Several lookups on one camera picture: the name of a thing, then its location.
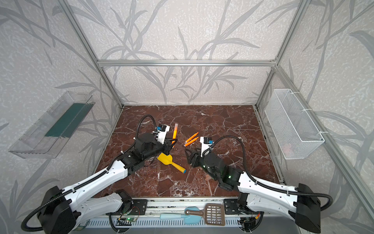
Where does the orange marker pen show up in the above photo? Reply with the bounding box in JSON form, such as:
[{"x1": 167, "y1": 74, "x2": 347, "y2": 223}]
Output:
[
  {"x1": 172, "y1": 123, "x2": 178, "y2": 138},
  {"x1": 185, "y1": 132, "x2": 199, "y2": 143},
  {"x1": 184, "y1": 137, "x2": 199, "y2": 147}
]

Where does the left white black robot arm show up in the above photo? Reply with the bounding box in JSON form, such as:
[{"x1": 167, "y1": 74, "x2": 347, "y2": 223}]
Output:
[{"x1": 34, "y1": 132, "x2": 177, "y2": 234}]

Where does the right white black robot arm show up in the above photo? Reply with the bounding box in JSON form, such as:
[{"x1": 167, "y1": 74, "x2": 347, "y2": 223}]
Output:
[{"x1": 185, "y1": 149, "x2": 321, "y2": 234}]

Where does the yellow toy shovel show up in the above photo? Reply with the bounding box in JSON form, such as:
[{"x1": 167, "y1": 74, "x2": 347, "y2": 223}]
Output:
[{"x1": 157, "y1": 153, "x2": 186, "y2": 174}]

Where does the brown slotted spatula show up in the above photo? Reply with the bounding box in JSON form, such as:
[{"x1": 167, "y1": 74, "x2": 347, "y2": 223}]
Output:
[{"x1": 185, "y1": 203, "x2": 226, "y2": 226}]

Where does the light blue silicone spatula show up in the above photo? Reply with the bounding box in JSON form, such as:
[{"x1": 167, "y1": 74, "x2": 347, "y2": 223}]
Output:
[{"x1": 160, "y1": 213, "x2": 202, "y2": 225}]

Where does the small circuit board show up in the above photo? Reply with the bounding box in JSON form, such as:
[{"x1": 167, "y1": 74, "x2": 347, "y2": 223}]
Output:
[{"x1": 117, "y1": 217, "x2": 137, "y2": 226}]

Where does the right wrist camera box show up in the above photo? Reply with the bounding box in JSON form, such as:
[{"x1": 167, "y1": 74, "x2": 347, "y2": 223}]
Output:
[{"x1": 200, "y1": 136, "x2": 214, "y2": 158}]

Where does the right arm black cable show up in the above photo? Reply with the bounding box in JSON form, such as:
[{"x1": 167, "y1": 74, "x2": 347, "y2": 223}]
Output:
[{"x1": 204, "y1": 135, "x2": 334, "y2": 211}]

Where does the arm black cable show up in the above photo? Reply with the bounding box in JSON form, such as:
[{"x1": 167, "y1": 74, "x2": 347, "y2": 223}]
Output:
[
  {"x1": 21, "y1": 114, "x2": 158, "y2": 232},
  {"x1": 204, "y1": 135, "x2": 334, "y2": 211}
]

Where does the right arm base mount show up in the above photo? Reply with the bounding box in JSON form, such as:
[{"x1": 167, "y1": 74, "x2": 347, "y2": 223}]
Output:
[{"x1": 223, "y1": 193, "x2": 263, "y2": 215}]

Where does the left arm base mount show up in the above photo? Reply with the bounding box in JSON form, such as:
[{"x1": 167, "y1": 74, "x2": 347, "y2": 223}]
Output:
[{"x1": 116, "y1": 190, "x2": 148, "y2": 215}]

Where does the aluminium front rail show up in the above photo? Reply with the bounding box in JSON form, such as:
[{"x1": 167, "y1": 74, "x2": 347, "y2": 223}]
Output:
[{"x1": 59, "y1": 196, "x2": 304, "y2": 229}]

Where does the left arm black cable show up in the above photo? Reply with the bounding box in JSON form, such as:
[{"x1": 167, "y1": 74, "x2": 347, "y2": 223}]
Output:
[{"x1": 21, "y1": 114, "x2": 158, "y2": 232}]

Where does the white wire mesh basket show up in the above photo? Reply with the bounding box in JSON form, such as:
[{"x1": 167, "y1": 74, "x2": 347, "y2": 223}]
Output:
[{"x1": 265, "y1": 89, "x2": 325, "y2": 160}]

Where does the clear plastic wall tray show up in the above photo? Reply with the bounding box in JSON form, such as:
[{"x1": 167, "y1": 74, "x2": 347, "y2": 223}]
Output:
[{"x1": 9, "y1": 91, "x2": 95, "y2": 159}]

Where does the aluminium cage frame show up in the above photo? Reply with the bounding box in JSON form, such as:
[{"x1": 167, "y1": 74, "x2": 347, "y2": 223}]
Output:
[{"x1": 57, "y1": 1, "x2": 374, "y2": 218}]

